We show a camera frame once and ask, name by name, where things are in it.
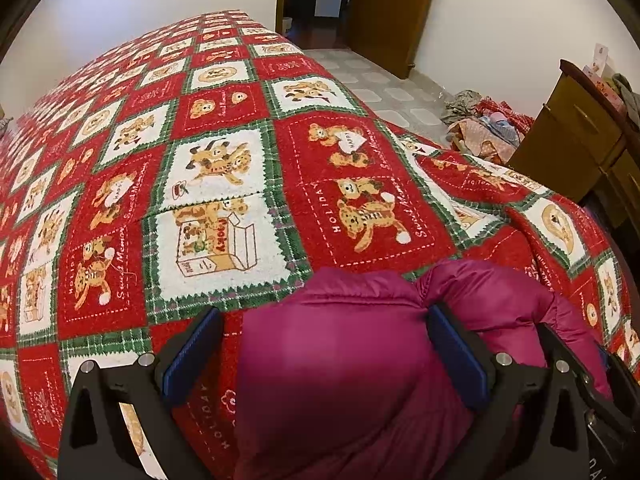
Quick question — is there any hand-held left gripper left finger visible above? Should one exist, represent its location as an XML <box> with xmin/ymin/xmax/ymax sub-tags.
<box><xmin>59</xmin><ymin>306</ymin><xmax>224</xmax><ymax>480</ymax></box>

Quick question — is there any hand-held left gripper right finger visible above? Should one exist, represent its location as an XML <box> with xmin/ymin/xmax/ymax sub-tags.
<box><xmin>427</xmin><ymin>302</ymin><xmax>593</xmax><ymax>480</ymax></box>

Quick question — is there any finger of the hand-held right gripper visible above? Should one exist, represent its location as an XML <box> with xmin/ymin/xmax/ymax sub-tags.
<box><xmin>540</xmin><ymin>324</ymin><xmax>615</xmax><ymax>401</ymax></box>

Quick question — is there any magenta down jacket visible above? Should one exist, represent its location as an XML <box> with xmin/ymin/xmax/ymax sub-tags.
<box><xmin>234</xmin><ymin>259</ymin><xmax>613</xmax><ymax>480</ymax></box>

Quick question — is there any pile of clothes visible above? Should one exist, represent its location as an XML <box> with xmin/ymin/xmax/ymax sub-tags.
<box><xmin>441</xmin><ymin>89</ymin><xmax>536</xmax><ymax>166</ymax></box>

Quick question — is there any red bear printed blanket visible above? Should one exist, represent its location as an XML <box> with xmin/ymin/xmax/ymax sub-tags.
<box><xmin>0</xmin><ymin>10</ymin><xmax>640</xmax><ymax>480</ymax></box>

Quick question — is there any wooden drawer cabinet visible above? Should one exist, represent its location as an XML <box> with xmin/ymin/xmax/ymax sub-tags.
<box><xmin>507</xmin><ymin>59</ymin><xmax>640</xmax><ymax>233</ymax></box>

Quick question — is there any grey cloth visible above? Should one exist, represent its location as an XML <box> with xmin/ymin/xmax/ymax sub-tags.
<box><xmin>612</xmin><ymin>74</ymin><xmax>640</xmax><ymax>126</ymax></box>

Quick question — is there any pink printed box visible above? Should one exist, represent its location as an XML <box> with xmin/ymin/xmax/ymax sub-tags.
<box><xmin>582</xmin><ymin>45</ymin><xmax>626</xmax><ymax>111</ymax></box>

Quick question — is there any brown wooden door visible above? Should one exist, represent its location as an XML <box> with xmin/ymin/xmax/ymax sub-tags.
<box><xmin>347</xmin><ymin>0</ymin><xmax>443</xmax><ymax>80</ymax></box>

